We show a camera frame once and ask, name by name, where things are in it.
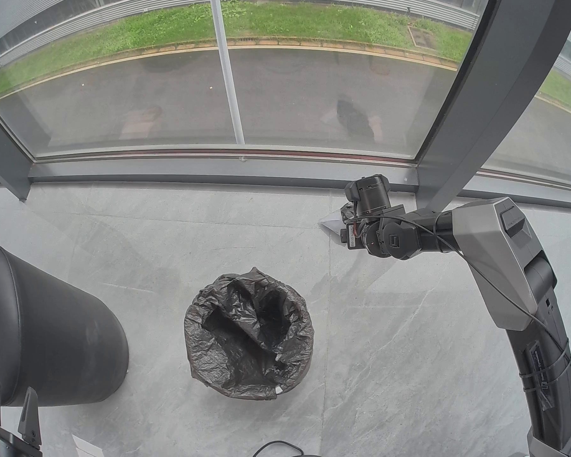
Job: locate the dark grey round chair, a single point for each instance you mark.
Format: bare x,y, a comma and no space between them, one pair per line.
52,326

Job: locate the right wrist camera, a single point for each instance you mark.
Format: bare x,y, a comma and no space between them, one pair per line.
351,238

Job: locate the white paper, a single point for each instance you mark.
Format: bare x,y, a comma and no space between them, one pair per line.
333,226

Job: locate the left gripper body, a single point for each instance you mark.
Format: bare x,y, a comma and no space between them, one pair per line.
4,448

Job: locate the window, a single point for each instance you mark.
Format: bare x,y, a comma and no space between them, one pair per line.
504,88

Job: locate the black plastic bag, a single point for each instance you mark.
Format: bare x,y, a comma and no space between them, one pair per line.
247,331

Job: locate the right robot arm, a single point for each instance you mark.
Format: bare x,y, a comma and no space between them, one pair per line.
495,255

